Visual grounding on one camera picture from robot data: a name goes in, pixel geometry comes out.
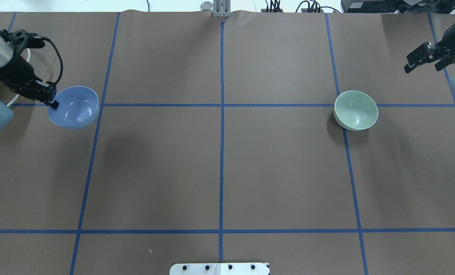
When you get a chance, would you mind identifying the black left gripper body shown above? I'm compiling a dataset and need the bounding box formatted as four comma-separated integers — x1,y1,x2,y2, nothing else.
0,57,43,98

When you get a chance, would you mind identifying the blue bowl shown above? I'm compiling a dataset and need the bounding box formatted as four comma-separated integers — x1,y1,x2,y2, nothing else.
47,86,100,130

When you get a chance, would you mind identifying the green bowl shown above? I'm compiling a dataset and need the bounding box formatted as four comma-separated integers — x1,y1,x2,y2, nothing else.
333,91,379,132

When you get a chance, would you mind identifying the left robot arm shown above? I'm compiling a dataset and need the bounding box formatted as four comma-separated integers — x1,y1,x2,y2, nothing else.
0,29,63,130

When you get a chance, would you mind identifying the black monitor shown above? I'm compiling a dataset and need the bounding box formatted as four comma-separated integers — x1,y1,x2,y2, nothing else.
341,0,455,15

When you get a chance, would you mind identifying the small metal cup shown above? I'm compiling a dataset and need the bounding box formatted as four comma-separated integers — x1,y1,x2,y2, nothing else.
201,1,214,12

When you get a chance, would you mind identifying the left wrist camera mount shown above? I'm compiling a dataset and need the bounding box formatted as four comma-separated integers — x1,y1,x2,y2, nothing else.
0,29,45,49

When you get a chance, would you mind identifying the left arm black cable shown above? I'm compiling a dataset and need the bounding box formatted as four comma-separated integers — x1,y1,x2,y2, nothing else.
40,36,64,86

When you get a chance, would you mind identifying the aluminium frame post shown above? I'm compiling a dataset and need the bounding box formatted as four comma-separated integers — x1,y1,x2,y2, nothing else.
212,0,232,18

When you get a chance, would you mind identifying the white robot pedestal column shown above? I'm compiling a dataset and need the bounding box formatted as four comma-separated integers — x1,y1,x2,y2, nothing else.
169,262,270,275

